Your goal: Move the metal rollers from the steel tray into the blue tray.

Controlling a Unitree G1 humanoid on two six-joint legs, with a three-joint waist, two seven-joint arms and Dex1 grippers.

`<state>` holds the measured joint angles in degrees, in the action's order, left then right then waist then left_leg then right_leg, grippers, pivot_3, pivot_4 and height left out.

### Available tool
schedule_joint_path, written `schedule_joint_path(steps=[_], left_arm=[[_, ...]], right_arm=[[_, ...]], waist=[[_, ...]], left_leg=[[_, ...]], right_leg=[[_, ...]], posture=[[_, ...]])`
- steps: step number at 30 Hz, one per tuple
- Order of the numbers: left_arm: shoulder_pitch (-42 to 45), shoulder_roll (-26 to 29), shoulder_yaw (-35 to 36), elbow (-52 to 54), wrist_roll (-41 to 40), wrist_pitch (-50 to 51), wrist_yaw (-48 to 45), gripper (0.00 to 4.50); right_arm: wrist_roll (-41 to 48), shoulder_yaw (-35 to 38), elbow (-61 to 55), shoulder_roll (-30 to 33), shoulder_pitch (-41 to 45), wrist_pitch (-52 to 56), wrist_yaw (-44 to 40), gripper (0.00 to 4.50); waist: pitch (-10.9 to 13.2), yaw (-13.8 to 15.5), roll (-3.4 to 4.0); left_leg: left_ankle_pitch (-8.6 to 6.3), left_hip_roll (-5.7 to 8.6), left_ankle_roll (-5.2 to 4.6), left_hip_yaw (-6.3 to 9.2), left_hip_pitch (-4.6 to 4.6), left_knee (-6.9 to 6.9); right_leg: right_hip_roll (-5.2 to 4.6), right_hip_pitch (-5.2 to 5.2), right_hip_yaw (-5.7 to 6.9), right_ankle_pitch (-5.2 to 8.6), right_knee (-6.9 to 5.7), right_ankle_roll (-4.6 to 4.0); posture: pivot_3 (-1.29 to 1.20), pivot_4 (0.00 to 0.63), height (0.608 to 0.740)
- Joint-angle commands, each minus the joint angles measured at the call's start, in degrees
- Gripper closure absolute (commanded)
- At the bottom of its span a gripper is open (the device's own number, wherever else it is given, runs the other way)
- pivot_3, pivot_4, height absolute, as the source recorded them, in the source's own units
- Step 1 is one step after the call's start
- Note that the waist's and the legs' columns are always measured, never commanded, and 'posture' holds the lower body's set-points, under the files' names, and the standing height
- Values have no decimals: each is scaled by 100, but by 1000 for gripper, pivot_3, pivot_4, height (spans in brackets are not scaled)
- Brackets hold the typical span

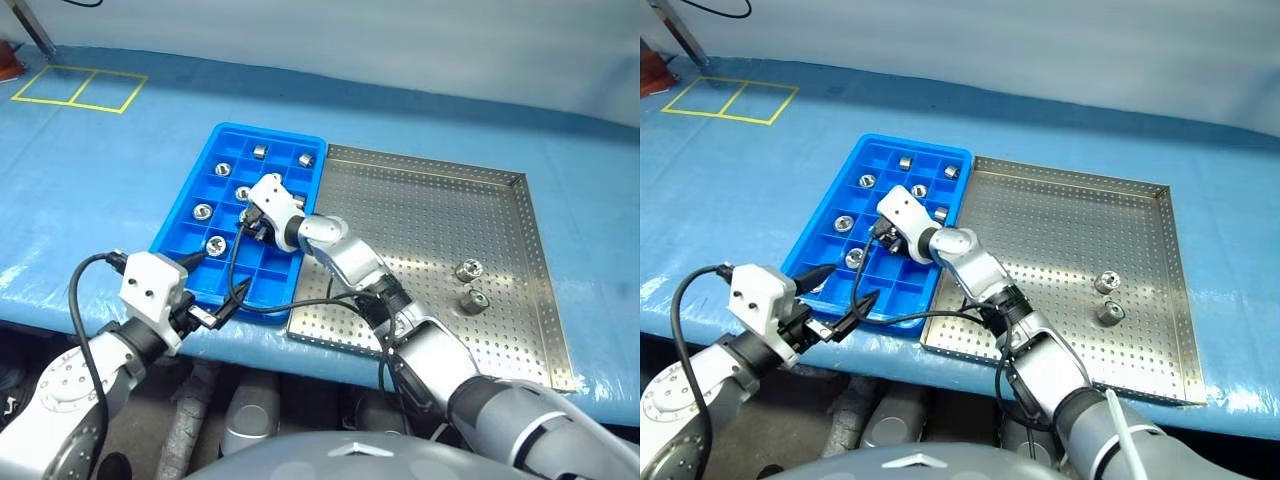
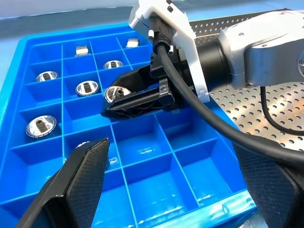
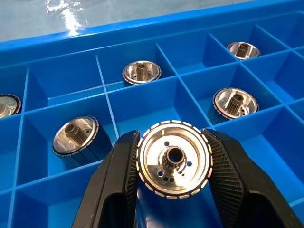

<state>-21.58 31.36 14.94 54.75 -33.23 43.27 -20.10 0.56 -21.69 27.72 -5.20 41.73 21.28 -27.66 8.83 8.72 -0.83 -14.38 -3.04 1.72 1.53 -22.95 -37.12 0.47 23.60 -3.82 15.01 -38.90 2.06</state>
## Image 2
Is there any perforated metal tray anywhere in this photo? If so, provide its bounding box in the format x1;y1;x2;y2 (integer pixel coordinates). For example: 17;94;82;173
190;9;304;152

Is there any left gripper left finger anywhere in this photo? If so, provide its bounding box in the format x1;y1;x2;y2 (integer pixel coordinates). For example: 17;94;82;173
15;137;110;228

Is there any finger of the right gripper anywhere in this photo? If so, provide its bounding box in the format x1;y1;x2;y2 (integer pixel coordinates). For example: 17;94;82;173
109;65;160;95
100;79;176;119

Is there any blue compartment tray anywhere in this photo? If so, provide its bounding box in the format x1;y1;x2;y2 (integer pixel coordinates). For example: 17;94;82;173
0;22;258;228

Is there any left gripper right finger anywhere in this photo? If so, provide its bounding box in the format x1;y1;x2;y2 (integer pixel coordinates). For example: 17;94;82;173
234;144;304;228

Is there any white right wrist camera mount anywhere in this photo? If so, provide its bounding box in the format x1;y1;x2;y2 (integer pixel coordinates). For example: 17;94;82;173
128;0;211;103

